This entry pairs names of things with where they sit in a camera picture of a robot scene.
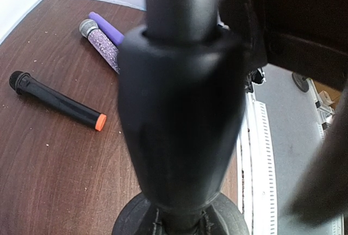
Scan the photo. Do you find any black stand of black mic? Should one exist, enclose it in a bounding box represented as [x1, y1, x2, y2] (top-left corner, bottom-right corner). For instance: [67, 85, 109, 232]
[113, 0, 248, 234]

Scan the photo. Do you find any purple microphone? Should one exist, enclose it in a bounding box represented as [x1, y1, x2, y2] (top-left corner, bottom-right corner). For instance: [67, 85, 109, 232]
[88, 11, 125, 46]

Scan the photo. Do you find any glitter mic silver head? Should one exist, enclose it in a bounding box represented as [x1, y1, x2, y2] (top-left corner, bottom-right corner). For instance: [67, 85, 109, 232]
[79, 18, 120, 74]

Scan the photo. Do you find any black mic orange ring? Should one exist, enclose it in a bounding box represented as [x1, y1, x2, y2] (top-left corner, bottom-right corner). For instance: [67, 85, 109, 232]
[8, 70, 107, 132]

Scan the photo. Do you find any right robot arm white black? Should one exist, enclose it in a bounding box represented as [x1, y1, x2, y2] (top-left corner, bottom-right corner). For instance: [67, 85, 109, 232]
[219, 0, 347, 90]

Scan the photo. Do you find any front aluminium rail frame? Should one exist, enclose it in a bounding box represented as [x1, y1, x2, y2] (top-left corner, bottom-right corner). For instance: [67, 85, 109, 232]
[236, 93, 278, 235]

